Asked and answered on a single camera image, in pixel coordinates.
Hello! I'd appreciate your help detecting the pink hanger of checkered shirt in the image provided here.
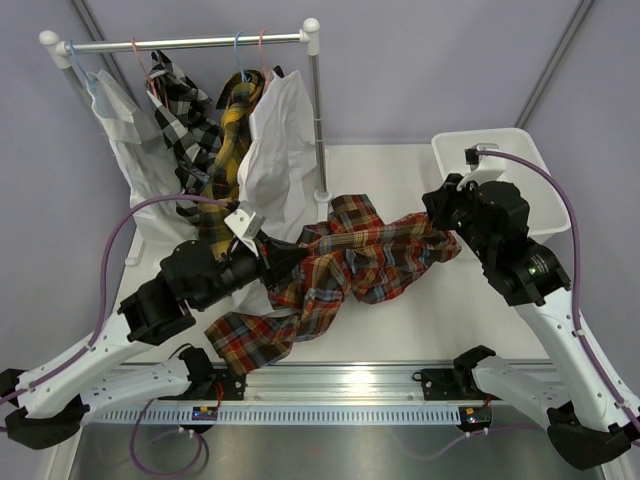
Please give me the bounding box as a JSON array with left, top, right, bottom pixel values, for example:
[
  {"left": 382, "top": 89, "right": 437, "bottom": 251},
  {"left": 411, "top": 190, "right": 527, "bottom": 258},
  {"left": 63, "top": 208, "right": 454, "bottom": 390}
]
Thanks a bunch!
[{"left": 131, "top": 37, "right": 168, "bottom": 107}]

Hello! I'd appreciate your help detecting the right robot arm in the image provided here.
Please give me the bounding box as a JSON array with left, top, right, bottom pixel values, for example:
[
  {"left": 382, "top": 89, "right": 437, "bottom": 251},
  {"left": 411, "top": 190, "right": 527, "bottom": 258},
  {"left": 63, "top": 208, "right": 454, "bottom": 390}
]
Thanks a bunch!
[{"left": 422, "top": 174, "right": 639, "bottom": 470}]

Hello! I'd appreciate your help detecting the red brown plaid shirt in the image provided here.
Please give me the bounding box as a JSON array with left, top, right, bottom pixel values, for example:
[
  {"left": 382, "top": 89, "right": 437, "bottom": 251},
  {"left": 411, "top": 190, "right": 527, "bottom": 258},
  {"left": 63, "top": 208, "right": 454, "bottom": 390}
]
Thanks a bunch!
[{"left": 205, "top": 194, "right": 461, "bottom": 375}]

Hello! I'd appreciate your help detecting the aluminium mounting rail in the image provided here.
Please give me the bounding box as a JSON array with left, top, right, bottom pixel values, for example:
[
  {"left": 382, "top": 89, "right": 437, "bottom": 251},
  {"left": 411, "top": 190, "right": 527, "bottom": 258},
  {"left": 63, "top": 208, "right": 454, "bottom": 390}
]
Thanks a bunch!
[{"left": 64, "top": 359, "right": 561, "bottom": 404}]

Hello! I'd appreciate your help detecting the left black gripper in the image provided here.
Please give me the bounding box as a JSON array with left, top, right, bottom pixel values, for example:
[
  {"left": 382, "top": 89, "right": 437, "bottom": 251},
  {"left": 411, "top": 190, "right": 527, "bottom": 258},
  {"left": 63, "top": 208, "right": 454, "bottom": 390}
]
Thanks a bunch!
[{"left": 192, "top": 230, "right": 308, "bottom": 312}]

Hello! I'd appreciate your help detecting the blue hanger of yellow shirt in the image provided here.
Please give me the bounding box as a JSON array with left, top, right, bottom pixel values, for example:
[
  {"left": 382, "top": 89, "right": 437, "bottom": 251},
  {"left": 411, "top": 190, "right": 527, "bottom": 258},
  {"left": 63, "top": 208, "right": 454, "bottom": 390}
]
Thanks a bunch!
[{"left": 233, "top": 30, "right": 251, "bottom": 83}]

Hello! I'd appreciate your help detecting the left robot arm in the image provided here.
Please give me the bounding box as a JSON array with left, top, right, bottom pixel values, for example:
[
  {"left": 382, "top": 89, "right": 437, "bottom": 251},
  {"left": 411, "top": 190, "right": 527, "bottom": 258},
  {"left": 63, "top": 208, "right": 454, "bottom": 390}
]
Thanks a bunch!
[{"left": 1, "top": 236, "right": 309, "bottom": 450}]

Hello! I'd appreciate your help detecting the yellow black plaid shirt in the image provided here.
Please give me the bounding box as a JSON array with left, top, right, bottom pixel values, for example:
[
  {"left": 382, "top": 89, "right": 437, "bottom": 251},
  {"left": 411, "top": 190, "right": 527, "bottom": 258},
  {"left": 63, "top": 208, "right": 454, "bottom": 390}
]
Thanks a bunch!
[{"left": 191, "top": 70, "right": 265, "bottom": 257}]

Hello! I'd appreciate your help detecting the white shirt on blue hanger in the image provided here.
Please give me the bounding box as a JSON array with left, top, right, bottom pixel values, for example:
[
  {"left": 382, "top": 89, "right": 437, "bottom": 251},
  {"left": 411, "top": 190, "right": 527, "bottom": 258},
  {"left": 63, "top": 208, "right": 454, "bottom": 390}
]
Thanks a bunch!
[{"left": 87, "top": 70, "right": 196, "bottom": 246}]

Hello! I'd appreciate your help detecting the white shirt on pink hanger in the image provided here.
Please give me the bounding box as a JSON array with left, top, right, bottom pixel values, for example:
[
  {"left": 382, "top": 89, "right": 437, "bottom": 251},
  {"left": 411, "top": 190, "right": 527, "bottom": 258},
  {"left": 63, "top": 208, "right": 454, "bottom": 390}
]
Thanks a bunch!
[{"left": 229, "top": 64, "right": 321, "bottom": 316}]

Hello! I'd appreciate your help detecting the metal clothes rack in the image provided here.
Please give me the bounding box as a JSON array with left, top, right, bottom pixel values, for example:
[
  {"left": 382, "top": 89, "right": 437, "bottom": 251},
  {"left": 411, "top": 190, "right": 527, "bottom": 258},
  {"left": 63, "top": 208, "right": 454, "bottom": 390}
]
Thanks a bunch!
[{"left": 39, "top": 18, "right": 332, "bottom": 204}]

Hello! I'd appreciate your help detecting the white plastic basket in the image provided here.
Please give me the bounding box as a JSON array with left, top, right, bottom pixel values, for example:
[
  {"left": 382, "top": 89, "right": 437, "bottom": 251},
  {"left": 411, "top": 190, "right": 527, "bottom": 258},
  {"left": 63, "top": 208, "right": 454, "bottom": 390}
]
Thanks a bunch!
[{"left": 431, "top": 127, "right": 570, "bottom": 244}]

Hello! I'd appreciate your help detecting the blue hanger far left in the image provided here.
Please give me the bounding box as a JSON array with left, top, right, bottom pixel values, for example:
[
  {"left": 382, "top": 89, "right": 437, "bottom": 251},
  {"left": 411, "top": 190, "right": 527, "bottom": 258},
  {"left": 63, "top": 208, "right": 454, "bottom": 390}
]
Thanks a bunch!
[{"left": 67, "top": 39, "right": 109, "bottom": 119}]

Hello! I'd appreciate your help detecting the black white checkered shirt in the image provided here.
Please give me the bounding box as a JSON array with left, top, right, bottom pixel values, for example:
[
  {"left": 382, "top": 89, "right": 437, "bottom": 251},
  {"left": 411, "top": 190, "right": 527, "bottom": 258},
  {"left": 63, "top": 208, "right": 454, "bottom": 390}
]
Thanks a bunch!
[{"left": 147, "top": 50, "right": 222, "bottom": 194}]

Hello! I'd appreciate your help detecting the pink hanger of white shirt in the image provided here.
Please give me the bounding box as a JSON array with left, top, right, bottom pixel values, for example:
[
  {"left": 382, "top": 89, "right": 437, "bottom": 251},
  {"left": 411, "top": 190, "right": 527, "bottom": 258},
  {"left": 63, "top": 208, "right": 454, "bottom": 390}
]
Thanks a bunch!
[{"left": 258, "top": 29, "right": 271, "bottom": 88}]

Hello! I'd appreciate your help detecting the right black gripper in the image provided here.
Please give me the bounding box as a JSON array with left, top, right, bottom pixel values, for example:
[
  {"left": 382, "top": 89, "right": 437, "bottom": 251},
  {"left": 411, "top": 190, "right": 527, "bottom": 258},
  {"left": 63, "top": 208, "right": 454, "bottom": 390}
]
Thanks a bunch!
[{"left": 425, "top": 173, "right": 497, "bottom": 263}]

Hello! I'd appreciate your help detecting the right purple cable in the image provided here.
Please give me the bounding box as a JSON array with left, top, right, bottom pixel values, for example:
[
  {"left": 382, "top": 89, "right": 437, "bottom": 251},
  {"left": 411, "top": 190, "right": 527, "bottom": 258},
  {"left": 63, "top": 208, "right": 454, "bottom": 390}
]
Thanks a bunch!
[{"left": 479, "top": 151, "right": 640, "bottom": 431}]

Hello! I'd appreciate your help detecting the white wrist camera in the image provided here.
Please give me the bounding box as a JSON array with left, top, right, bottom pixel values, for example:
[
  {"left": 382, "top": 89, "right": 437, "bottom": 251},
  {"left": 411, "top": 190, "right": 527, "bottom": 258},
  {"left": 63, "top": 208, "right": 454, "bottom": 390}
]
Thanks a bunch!
[
  {"left": 457, "top": 143, "right": 506, "bottom": 191},
  {"left": 224, "top": 201, "right": 265, "bottom": 257}
]

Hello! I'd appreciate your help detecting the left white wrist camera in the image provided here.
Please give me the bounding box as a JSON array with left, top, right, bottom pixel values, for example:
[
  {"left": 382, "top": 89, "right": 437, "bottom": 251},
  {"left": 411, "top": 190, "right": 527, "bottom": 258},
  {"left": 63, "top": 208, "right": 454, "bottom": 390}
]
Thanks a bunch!
[{"left": 224, "top": 201, "right": 265, "bottom": 257}]

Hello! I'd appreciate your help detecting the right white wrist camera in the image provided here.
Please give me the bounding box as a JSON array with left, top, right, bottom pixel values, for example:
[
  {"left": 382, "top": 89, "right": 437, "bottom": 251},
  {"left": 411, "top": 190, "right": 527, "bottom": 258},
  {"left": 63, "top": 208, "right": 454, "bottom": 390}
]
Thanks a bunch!
[{"left": 457, "top": 143, "right": 506, "bottom": 191}]

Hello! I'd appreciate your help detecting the white slotted cable duct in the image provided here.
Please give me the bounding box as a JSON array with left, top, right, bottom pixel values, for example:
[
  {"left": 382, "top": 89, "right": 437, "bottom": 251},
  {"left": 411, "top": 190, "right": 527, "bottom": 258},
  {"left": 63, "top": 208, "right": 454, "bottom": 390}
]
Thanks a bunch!
[{"left": 96, "top": 404, "right": 464, "bottom": 426}]

